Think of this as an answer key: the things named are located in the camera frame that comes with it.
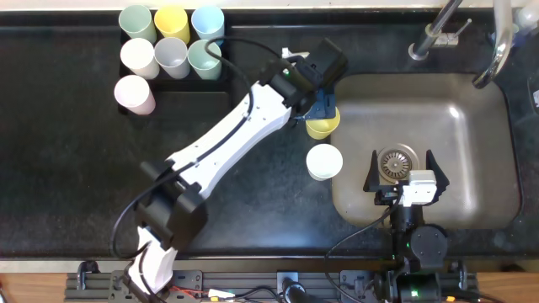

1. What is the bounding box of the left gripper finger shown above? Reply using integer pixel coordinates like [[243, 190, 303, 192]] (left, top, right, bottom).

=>
[[302, 88, 338, 121]]

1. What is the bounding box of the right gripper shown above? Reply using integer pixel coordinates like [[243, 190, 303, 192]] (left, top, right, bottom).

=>
[[364, 149, 451, 206]]

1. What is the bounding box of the yellow cup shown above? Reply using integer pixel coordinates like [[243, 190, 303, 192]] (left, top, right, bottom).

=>
[[305, 107, 341, 141], [153, 4, 191, 45]]

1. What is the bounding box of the pink cup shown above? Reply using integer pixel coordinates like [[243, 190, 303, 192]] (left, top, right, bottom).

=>
[[113, 74, 157, 116]]

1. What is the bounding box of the white cup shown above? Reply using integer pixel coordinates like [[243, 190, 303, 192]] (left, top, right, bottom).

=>
[[120, 37, 161, 81], [305, 143, 344, 182]]

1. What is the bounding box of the steel sink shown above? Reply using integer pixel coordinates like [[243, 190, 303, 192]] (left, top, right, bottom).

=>
[[330, 73, 522, 231]]

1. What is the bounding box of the steel tap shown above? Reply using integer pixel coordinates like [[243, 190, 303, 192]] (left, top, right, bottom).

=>
[[407, 0, 515, 90]]

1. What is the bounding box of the green cup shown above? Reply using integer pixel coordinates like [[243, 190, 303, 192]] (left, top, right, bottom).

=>
[[118, 3, 157, 45], [187, 39, 223, 81]]

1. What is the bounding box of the black tray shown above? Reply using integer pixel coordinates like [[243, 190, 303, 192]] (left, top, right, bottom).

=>
[[117, 24, 232, 115]]

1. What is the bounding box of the blue cup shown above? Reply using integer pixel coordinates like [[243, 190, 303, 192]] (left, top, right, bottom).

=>
[[190, 4, 226, 43]]

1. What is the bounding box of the grey cup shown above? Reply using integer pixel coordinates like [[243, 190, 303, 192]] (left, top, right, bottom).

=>
[[153, 36, 191, 80]]

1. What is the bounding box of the blue soap bottle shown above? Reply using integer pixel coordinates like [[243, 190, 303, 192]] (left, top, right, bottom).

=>
[[488, 3, 539, 50]]

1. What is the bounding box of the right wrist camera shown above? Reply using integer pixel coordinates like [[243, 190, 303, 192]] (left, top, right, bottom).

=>
[[402, 169, 438, 208]]

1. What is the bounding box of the black cable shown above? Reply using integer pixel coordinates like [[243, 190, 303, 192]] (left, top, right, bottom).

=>
[[323, 191, 403, 303], [109, 36, 292, 260]]

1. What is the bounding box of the mounting rail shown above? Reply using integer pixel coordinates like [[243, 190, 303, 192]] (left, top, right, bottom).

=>
[[65, 268, 479, 303]]

